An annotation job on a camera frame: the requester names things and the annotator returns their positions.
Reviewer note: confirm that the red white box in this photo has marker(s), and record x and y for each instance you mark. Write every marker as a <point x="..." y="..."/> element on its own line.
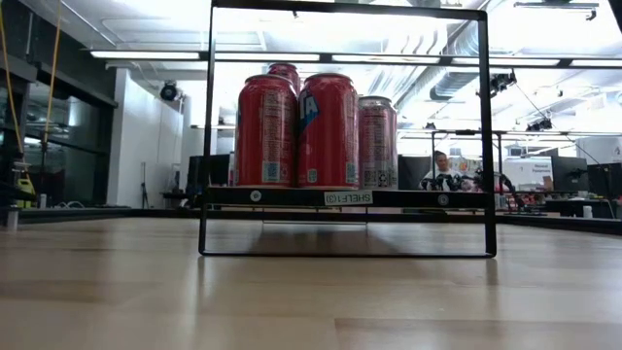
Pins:
<point x="231" y="170"/>

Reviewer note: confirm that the black background robot arm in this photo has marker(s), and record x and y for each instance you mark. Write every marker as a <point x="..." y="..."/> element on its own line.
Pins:
<point x="507" y="185"/>

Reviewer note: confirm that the black ceiling track light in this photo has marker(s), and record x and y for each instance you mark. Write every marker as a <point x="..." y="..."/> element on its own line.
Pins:
<point x="539" y="125"/>
<point x="500" y="81"/>

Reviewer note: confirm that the red Fanta can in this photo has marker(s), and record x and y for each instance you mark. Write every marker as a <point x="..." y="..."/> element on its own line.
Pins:
<point x="328" y="136"/>

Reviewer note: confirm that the silver ventilation duct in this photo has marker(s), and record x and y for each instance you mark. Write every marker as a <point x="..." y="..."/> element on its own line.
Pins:
<point x="452" y="82"/>

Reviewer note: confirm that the thin black floor stand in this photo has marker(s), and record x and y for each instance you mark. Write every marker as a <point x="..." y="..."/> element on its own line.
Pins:
<point x="144" y="187"/>

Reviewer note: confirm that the person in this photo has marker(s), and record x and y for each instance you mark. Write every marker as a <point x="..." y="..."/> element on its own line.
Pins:
<point x="441" y="167"/>

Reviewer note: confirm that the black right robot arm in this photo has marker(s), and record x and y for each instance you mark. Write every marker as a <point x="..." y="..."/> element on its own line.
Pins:
<point x="617" y="12"/>

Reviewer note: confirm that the black ceiling spotlight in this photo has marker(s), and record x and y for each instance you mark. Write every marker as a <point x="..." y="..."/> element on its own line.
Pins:
<point x="168" y="91"/>

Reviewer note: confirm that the white sign board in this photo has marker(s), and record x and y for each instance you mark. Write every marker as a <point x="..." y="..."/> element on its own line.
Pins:
<point x="532" y="172"/>

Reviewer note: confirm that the silver soda can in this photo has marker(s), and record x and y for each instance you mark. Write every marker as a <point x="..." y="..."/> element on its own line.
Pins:
<point x="379" y="146"/>

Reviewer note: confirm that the long ceiling light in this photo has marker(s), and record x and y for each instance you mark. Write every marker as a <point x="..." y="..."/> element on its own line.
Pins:
<point x="267" y="57"/>
<point x="505" y="61"/>
<point x="146" y="55"/>
<point x="595" y="62"/>

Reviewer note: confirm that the black monitor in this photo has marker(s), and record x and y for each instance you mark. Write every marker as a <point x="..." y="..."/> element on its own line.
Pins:
<point x="568" y="172"/>
<point x="605" y="180"/>
<point x="214" y="170"/>
<point x="410" y="172"/>

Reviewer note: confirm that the white cup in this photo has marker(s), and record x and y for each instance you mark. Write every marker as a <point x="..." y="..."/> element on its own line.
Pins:
<point x="587" y="211"/>
<point x="43" y="200"/>
<point x="12" y="219"/>

